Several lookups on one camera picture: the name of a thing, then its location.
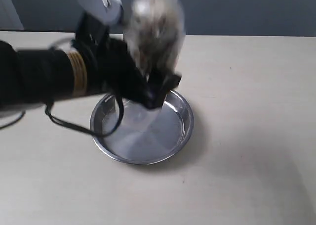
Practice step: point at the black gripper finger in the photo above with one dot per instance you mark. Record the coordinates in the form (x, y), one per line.
(159, 84)

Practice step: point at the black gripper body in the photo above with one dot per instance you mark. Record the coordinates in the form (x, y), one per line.
(109, 65)

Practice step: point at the clear plastic jar with beans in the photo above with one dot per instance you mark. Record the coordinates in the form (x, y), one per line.
(155, 33)

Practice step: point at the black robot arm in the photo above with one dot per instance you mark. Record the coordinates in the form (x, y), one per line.
(33, 77)

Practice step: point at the round stainless steel plate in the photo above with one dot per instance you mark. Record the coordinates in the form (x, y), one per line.
(149, 137)

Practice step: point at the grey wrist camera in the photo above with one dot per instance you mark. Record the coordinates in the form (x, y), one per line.
(108, 12)

